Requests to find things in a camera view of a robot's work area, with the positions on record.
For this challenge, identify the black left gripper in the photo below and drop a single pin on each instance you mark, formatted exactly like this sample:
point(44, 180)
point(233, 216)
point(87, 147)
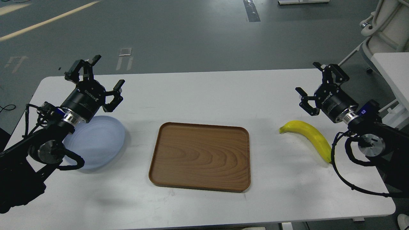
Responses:
point(88, 96)

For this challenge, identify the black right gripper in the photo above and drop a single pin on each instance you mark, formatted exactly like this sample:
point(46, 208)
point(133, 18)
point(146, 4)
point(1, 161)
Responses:
point(330, 98)

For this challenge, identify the light blue plate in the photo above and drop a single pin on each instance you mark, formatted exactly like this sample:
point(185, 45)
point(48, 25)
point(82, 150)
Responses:
point(98, 141)

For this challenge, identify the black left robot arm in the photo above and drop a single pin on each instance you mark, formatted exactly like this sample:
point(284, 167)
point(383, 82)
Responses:
point(26, 165)

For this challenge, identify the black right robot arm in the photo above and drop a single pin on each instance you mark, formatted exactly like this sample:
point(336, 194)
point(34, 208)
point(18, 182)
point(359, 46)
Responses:
point(369, 141)

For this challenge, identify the yellow banana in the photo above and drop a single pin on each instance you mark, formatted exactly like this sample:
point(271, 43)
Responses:
point(312, 134)

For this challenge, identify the brown wooden tray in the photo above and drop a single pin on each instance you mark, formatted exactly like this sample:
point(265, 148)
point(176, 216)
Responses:
point(201, 156)

